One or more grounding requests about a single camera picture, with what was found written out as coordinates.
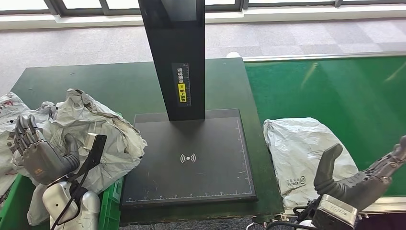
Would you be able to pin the dark window frame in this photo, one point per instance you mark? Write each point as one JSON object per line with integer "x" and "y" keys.
{"x": 88, "y": 13}

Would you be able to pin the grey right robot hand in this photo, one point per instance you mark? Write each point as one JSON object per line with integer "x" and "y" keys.
{"x": 358, "y": 190}

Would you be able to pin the dark green table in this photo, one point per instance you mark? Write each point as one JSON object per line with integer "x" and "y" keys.
{"x": 95, "y": 82}

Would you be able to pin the grey parcel bag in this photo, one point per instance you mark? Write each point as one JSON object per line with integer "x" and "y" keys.
{"x": 47, "y": 109}

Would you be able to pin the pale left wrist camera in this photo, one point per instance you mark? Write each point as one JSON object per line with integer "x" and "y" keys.
{"x": 90, "y": 141}

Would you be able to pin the dark machine screen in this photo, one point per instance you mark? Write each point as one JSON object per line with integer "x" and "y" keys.
{"x": 177, "y": 9}

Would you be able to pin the pale parcel bag brown edge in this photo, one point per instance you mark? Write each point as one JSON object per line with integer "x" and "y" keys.
{"x": 117, "y": 143}

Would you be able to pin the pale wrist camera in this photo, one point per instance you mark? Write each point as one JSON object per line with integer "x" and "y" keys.
{"x": 90, "y": 141}
{"x": 334, "y": 212}

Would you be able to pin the black yellow ruler label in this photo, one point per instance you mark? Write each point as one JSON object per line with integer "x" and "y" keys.
{"x": 182, "y": 93}

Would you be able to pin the black left camera bracket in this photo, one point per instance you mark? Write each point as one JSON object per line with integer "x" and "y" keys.
{"x": 96, "y": 152}

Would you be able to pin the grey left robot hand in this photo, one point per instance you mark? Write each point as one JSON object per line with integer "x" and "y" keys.
{"x": 44, "y": 162}

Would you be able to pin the white round knob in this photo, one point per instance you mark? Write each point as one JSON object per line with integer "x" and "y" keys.
{"x": 233, "y": 55}

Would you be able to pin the white bag red print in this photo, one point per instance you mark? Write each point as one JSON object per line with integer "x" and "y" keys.
{"x": 9, "y": 108}

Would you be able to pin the green plastic crate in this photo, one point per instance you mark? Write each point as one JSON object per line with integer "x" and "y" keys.
{"x": 111, "y": 206}

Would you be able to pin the black inbound scanner machine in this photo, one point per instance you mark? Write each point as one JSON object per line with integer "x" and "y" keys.
{"x": 177, "y": 41}

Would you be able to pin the green conveyor belt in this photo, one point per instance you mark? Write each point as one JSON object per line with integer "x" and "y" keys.
{"x": 333, "y": 89}

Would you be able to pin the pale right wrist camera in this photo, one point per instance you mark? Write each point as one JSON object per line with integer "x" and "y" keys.
{"x": 334, "y": 212}

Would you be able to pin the pale printed parcel bag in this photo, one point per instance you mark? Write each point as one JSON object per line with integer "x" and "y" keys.
{"x": 295, "y": 149}

